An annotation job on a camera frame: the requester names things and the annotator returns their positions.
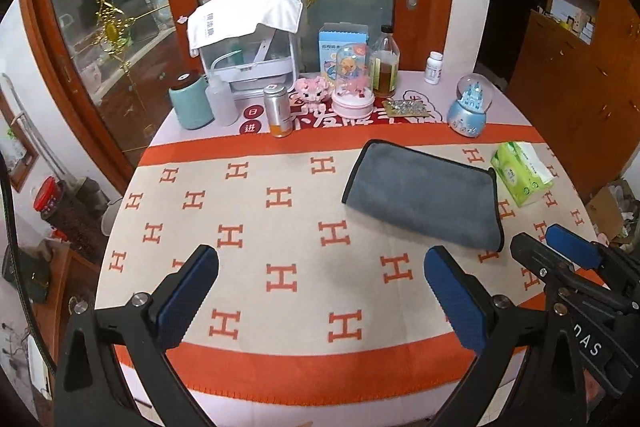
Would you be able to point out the blue castle snow globe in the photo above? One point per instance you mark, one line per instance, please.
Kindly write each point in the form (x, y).
(469, 112)

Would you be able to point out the small wooden side cabinet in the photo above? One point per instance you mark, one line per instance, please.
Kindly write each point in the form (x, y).
(70, 287)

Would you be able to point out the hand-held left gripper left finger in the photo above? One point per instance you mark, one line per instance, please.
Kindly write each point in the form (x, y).
(187, 292)

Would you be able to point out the grey towel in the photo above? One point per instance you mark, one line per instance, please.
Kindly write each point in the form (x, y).
(425, 193)

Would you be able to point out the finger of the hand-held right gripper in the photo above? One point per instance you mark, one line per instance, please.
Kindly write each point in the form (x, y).
(572, 244)
(537, 254)

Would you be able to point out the pink and red tablecloth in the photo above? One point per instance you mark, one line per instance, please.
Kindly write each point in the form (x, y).
(500, 117)

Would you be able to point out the blue carton box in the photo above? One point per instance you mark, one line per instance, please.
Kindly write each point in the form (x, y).
(332, 42)

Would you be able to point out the glass bottle with brown liquid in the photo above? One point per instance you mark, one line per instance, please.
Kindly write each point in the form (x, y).
(385, 69)

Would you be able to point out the red lid plastic jar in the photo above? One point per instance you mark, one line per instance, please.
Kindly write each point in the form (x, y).
(55, 207)

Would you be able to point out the wooden shelf cabinet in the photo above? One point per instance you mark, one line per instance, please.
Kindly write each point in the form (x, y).
(575, 72)

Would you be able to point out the clear plastic storage box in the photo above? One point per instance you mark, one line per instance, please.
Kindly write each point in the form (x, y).
(250, 67)

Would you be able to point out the white cloth cover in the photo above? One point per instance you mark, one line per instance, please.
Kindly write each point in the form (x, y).
(240, 14)

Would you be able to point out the cardboard box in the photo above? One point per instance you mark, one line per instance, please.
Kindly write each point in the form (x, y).
(607, 212)

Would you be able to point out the pink block pig toy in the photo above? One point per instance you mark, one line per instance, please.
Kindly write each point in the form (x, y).
(312, 89)

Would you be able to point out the golden studded board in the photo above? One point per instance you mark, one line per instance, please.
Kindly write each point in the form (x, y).
(406, 108)

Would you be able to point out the silver and orange can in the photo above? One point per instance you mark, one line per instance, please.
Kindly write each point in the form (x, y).
(277, 112)

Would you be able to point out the pink bear snow globe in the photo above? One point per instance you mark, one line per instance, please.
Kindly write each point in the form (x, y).
(352, 79)

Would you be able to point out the green tissue pack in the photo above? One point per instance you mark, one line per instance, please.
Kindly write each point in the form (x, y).
(515, 172)

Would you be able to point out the orange and cream printed blanket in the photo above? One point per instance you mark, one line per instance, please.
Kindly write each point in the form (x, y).
(260, 217)

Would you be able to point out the white squeeze bottle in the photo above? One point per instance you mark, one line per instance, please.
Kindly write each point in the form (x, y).
(220, 99)

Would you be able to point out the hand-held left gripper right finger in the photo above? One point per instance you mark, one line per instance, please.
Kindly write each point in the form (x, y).
(457, 302)

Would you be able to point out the teal cylinder canister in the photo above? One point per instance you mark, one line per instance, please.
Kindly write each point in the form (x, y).
(189, 102)

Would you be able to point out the white pill bottle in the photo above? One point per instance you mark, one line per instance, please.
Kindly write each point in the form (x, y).
(433, 69)

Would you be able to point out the dark bag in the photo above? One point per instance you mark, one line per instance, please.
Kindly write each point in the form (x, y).
(25, 274)

